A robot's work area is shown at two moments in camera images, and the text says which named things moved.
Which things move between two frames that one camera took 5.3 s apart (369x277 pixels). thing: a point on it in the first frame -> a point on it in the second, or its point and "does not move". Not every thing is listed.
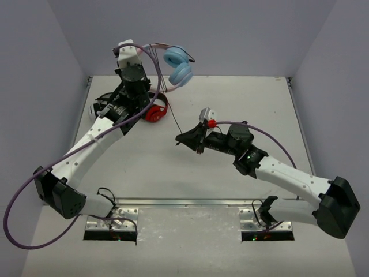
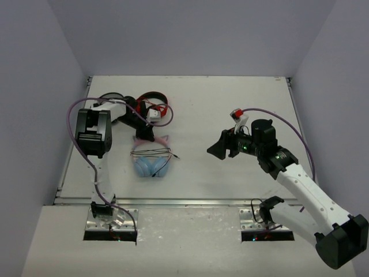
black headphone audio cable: [159, 75] -> [158, 152]
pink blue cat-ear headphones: [181, 75] -> [151, 159]
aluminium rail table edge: [194, 202] does not move
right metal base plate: [249, 220] does not move
